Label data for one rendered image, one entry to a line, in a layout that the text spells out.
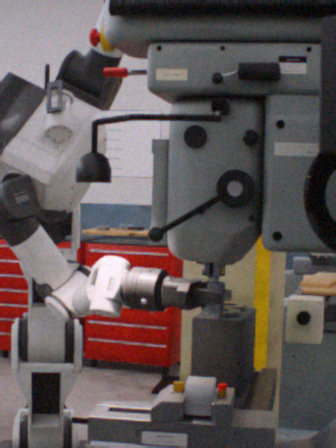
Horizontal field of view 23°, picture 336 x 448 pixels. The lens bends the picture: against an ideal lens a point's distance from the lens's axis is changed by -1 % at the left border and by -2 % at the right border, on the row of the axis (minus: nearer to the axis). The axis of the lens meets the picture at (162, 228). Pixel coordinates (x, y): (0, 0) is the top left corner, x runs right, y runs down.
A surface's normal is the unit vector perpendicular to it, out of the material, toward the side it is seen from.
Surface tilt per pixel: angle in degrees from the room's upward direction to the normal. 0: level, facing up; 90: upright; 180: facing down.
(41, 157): 59
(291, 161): 90
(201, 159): 90
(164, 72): 90
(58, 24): 90
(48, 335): 81
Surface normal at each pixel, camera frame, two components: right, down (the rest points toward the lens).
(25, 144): 0.13, -0.47
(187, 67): -0.18, 0.04
